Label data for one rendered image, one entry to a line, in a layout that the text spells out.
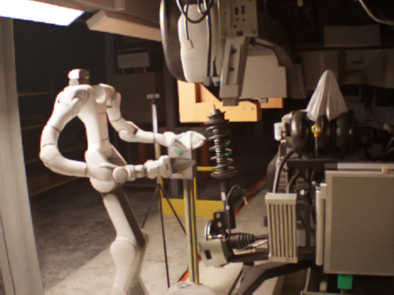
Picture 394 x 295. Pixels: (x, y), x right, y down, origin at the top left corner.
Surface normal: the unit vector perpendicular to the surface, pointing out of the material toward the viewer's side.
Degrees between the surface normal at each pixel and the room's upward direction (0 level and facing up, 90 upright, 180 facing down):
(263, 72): 90
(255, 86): 90
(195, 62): 90
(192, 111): 90
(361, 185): 106
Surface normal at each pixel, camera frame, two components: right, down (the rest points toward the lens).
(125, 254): -0.21, 0.15
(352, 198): -0.29, 0.42
